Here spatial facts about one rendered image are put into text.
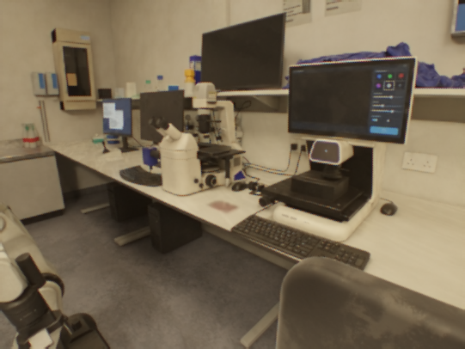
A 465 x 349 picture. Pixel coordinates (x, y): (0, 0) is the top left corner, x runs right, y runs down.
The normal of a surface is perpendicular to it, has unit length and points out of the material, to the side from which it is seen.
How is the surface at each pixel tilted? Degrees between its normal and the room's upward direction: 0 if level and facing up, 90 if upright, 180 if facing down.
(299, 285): 90
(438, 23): 90
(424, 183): 90
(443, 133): 90
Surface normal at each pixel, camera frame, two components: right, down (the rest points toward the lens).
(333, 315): -0.69, 0.20
